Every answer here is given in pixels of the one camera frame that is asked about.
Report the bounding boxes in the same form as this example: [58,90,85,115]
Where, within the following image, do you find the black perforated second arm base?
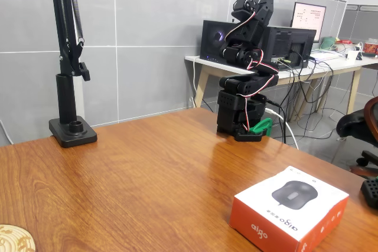
[360,175,378,209]

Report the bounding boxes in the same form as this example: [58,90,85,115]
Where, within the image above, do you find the white papers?
[309,50,340,61]

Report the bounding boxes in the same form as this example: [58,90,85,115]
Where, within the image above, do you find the round wooden coaster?
[0,224,36,252]

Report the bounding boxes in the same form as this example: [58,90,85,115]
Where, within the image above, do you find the white desk wooden legs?
[184,53,378,123]

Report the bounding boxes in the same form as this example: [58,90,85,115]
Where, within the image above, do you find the black computer tower case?
[199,19,318,72]

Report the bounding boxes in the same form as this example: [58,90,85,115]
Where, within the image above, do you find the white orange aigo mouse box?
[229,165,350,252]

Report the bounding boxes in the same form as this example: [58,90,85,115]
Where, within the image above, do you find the black hanging cable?
[291,67,307,122]

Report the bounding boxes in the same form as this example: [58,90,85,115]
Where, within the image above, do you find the white cable at desk leg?
[191,56,198,108]

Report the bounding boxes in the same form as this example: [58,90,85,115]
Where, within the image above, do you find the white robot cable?
[264,107,299,150]

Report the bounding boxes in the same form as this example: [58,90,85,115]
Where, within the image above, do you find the green bag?
[320,36,338,50]

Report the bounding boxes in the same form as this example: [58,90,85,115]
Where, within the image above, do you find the black desk stand base pole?
[48,73,98,149]

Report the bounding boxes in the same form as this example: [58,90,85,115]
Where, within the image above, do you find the white cable by wall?
[0,119,14,146]

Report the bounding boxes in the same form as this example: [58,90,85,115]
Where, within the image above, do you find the red tin can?
[362,38,378,55]

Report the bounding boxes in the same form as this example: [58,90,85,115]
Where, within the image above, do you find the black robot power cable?
[265,98,288,144]

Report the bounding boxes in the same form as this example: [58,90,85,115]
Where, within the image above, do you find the black office chair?
[335,96,378,179]

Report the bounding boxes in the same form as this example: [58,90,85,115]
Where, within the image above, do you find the red white servo cable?
[236,94,252,131]
[247,48,281,73]
[223,11,257,42]

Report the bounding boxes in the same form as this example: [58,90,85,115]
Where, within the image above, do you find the computer monitor white screen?
[291,1,327,43]

